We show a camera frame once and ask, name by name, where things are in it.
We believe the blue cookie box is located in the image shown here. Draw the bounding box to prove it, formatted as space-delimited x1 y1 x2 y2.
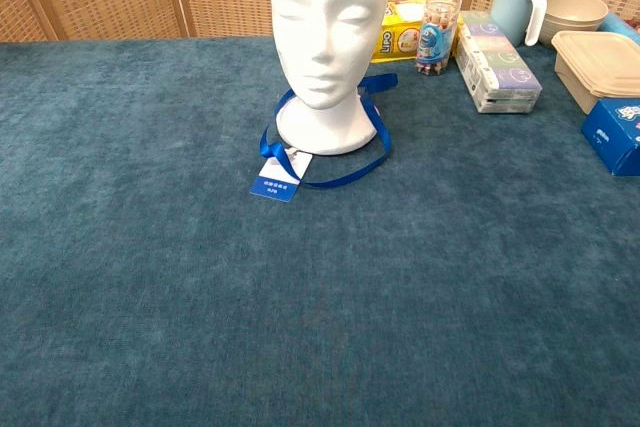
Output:
580 98 640 177

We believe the white foam mannequin head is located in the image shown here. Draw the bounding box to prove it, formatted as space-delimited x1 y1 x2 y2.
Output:
269 0 392 155

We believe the blue lanyard with badge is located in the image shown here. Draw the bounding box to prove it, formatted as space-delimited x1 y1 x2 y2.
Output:
248 72 399 204

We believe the yellow biscuit box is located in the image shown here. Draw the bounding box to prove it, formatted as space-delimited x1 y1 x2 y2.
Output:
370 0 464 64

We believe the teal table cloth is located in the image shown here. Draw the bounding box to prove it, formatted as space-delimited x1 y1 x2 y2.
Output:
0 35 640 427

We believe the light blue mug white handle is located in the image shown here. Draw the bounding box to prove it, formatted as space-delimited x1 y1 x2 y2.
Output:
490 0 547 47

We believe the clear snack jar blue label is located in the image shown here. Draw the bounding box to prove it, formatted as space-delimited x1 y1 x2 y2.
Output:
414 0 461 77

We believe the beige lidded lunch box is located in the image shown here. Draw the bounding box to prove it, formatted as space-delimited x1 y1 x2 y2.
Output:
551 30 640 115

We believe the beige bowl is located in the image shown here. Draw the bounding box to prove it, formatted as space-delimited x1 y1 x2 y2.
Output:
541 0 610 46

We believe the blue plastic roll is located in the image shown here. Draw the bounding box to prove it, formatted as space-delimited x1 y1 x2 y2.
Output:
599 14 640 46

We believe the pastel tissue multipack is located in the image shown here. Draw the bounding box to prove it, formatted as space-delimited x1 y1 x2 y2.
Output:
453 10 544 115

